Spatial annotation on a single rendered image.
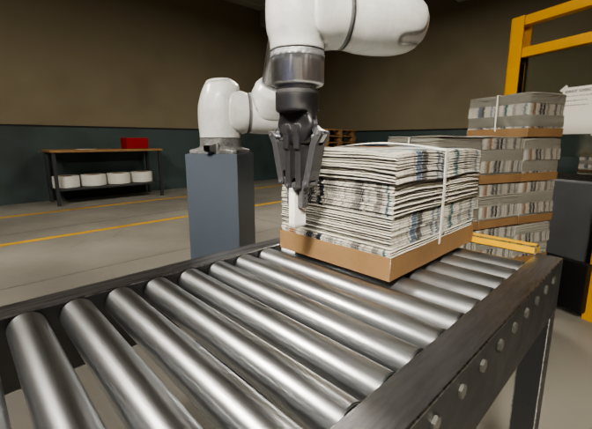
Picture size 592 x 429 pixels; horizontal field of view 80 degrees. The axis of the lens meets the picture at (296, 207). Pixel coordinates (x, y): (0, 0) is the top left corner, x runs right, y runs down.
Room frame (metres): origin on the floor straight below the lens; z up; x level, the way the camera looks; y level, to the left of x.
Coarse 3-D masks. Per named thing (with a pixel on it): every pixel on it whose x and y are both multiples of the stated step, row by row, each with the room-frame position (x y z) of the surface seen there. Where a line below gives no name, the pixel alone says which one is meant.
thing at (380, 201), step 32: (352, 160) 0.64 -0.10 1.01; (384, 160) 0.59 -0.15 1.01; (416, 160) 0.62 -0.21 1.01; (320, 192) 0.70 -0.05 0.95; (352, 192) 0.65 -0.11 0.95; (384, 192) 0.60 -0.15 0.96; (416, 192) 0.63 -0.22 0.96; (288, 224) 0.77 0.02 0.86; (320, 224) 0.70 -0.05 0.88; (352, 224) 0.64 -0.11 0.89; (384, 224) 0.59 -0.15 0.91; (416, 224) 0.65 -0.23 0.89; (384, 256) 0.59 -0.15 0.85
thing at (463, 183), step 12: (456, 156) 0.74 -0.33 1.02; (468, 156) 0.78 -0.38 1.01; (456, 168) 0.74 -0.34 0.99; (468, 168) 0.79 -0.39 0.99; (456, 180) 0.75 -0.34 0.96; (468, 180) 0.79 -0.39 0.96; (456, 192) 0.75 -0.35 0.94; (468, 192) 0.80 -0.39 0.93; (456, 204) 0.77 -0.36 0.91; (468, 204) 0.82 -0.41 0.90; (456, 216) 0.77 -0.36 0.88; (468, 216) 0.83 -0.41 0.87; (444, 228) 0.73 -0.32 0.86; (456, 228) 0.77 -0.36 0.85
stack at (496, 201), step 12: (480, 192) 1.73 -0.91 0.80; (492, 192) 1.77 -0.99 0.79; (504, 192) 1.80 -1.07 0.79; (516, 192) 1.84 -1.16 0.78; (480, 204) 1.74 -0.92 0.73; (492, 204) 1.77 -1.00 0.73; (504, 204) 1.81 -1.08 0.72; (516, 204) 1.84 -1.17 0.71; (480, 216) 1.74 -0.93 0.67; (492, 216) 1.77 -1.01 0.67; (504, 216) 1.81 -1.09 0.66; (492, 228) 1.78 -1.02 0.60; (504, 228) 1.81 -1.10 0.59; (492, 252) 1.77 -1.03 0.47; (504, 252) 1.81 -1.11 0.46
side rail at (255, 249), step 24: (264, 240) 0.86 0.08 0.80; (168, 264) 0.68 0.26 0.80; (192, 264) 0.68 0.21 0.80; (96, 288) 0.57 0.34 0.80; (144, 288) 0.60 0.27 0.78; (0, 312) 0.48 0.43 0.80; (24, 312) 0.48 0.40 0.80; (48, 312) 0.50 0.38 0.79; (0, 336) 0.46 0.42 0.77; (0, 360) 0.46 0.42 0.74; (72, 360) 0.52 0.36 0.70
